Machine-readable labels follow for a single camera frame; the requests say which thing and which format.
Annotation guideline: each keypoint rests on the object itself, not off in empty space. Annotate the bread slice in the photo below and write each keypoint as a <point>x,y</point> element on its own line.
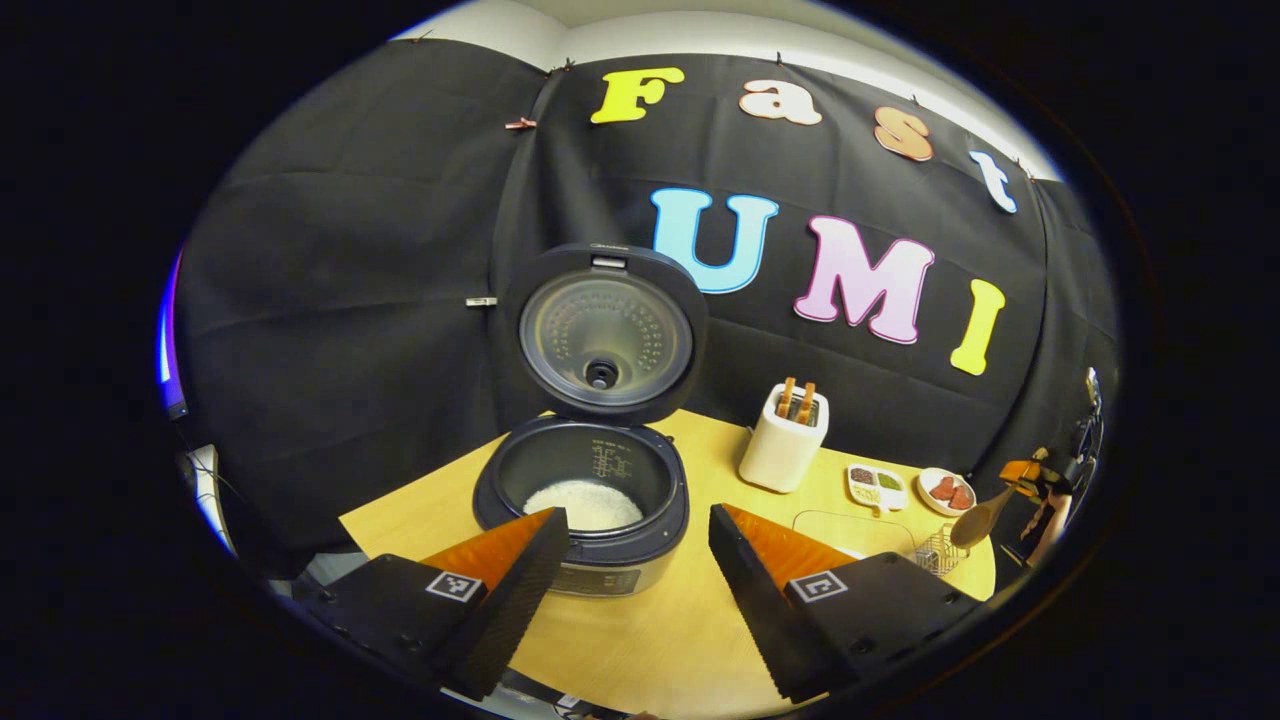
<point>786,397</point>
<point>806,403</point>

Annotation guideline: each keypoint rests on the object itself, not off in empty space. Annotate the white divided dish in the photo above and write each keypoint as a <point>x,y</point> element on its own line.
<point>890,498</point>

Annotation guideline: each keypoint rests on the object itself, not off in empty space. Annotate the heap of pale soybeans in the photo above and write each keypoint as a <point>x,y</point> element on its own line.
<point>866,495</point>

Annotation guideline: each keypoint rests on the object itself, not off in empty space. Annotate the glowing screen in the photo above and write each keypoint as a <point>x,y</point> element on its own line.
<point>170,340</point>

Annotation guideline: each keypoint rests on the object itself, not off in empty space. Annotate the round white plate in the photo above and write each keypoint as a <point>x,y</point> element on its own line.
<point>925,490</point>

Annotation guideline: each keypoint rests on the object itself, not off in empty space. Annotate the pink cloth clip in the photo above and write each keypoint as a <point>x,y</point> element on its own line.
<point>520,123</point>

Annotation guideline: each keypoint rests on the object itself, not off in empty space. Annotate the dark grey rice cooker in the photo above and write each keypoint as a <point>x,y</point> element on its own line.
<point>610,340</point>

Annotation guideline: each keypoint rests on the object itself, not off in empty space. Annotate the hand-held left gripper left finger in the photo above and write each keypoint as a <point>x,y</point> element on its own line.
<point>515,610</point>

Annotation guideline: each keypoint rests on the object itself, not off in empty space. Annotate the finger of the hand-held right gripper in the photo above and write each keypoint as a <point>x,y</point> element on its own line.
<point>1022,473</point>

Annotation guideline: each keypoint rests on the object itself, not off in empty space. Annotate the red meat piece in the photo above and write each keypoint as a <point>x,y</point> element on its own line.
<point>942,488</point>
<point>960,497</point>

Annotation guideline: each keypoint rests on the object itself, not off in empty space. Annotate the wooden spoon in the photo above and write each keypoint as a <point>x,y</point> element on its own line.
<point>970,525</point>

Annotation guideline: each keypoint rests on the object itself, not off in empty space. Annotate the white toaster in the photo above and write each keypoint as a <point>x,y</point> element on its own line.
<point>780,460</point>

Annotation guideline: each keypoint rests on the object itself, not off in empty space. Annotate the black backdrop cloth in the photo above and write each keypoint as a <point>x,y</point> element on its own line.
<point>350,300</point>

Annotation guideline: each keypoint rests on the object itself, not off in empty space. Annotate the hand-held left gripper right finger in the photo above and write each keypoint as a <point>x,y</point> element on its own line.
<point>760,610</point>

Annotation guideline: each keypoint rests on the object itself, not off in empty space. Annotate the white rice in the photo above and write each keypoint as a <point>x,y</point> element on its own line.
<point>585,505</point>

